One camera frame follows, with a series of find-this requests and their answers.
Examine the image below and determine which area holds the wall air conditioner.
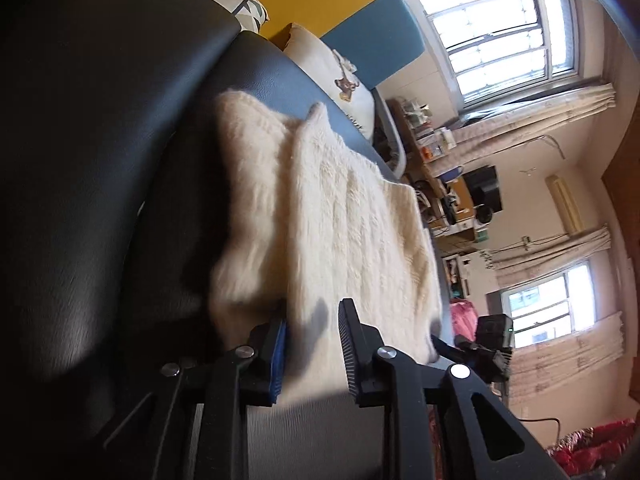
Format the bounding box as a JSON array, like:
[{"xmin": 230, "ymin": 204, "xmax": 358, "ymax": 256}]
[{"xmin": 546, "ymin": 175, "xmax": 583, "ymax": 233}]

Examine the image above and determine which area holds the wooden desk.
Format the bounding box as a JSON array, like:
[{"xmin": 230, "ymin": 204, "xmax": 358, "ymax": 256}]
[{"xmin": 387, "ymin": 97, "xmax": 461, "ymax": 201}]

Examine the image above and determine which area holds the grey yellow blue sofa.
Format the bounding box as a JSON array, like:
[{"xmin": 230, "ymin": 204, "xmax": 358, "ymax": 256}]
[{"xmin": 145, "ymin": 0, "xmax": 426, "ymax": 181}]

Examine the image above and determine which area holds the pink quilt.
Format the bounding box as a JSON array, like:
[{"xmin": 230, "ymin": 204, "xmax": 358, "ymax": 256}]
[{"xmin": 449, "ymin": 299, "xmax": 481, "ymax": 348}]

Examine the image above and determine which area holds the cream knit sweater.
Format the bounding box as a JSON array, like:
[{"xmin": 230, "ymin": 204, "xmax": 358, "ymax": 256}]
[{"xmin": 207, "ymin": 89, "xmax": 443, "ymax": 406}]

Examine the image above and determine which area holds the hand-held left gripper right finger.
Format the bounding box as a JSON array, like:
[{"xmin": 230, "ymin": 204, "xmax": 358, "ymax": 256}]
[{"xmin": 338, "ymin": 298, "xmax": 571, "ymax": 480}]

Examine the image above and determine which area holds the beige patterned curtain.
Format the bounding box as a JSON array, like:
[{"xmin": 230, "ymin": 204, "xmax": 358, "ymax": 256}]
[
  {"xmin": 505, "ymin": 312, "xmax": 626, "ymax": 406},
  {"xmin": 480, "ymin": 225, "xmax": 613, "ymax": 273},
  {"xmin": 452, "ymin": 82, "xmax": 616, "ymax": 146}
]

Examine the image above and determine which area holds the white deer print pillow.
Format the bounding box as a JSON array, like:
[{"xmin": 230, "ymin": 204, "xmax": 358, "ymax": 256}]
[{"xmin": 282, "ymin": 22, "xmax": 376, "ymax": 141}]

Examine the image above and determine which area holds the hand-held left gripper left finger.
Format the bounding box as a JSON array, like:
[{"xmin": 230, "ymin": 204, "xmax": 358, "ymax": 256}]
[{"xmin": 70, "ymin": 316, "xmax": 290, "ymax": 480}]

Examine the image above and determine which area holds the small barred window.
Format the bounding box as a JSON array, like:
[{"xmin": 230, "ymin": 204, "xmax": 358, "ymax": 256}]
[{"xmin": 500, "ymin": 262, "xmax": 598, "ymax": 348}]

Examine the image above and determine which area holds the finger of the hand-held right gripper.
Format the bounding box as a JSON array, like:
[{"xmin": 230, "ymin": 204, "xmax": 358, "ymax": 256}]
[{"xmin": 430, "ymin": 334, "xmax": 476, "ymax": 366}]

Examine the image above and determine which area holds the black television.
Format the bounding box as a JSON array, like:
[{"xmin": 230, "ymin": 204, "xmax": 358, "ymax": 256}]
[{"xmin": 465, "ymin": 165, "xmax": 501, "ymax": 213}]

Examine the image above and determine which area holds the red patterned blanket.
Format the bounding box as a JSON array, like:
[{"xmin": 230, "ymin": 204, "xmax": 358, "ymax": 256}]
[{"xmin": 547, "ymin": 420, "xmax": 638, "ymax": 480}]

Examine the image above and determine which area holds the wide barred window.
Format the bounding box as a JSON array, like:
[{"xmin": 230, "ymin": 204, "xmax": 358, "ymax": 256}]
[{"xmin": 405, "ymin": 0, "xmax": 586, "ymax": 111}]

